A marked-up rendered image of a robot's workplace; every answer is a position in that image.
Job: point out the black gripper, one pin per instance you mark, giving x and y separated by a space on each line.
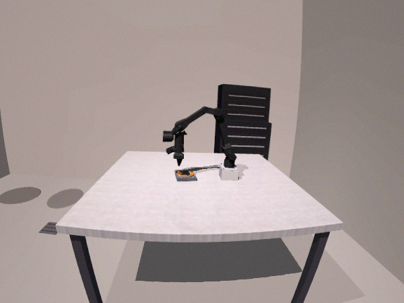
179 155

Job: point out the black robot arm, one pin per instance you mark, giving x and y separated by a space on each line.
218 113

